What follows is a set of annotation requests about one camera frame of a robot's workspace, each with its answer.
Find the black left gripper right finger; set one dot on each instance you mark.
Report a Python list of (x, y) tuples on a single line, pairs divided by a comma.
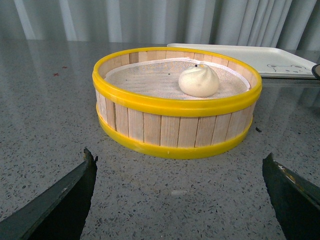
[(296, 201)]

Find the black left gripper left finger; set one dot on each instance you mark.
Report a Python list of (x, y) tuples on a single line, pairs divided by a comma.
[(60, 212)]

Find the yellow rimmed wooden steamer basket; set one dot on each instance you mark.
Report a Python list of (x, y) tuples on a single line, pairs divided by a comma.
[(174, 128)]

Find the white mesh steamer liner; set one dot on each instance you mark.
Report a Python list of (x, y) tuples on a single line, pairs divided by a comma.
[(160, 78)]

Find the beige plate with black rim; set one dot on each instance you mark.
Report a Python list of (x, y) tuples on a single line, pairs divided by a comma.
[(316, 71)]

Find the white steamed bun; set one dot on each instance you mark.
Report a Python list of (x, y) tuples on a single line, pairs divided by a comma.
[(199, 81)]

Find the grey pleated curtain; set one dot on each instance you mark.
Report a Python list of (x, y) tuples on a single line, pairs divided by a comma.
[(284, 24)]

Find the white rectangular tray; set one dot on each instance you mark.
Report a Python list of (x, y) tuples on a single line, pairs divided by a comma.
[(268, 61)]

